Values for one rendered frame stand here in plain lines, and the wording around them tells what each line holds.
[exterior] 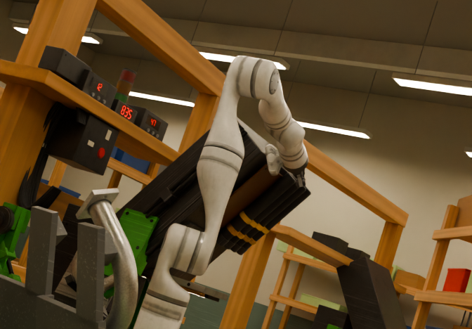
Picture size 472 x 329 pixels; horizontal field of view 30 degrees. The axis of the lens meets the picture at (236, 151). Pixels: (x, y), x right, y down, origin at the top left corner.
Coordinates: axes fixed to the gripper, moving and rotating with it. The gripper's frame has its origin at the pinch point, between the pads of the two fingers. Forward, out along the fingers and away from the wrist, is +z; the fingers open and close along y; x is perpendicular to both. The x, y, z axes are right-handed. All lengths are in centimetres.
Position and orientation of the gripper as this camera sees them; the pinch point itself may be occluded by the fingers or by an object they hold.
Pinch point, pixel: (300, 176)
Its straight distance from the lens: 256.5
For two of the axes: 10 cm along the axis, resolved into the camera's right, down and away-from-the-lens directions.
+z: 2.0, 4.2, 8.9
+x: -9.7, 2.2, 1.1
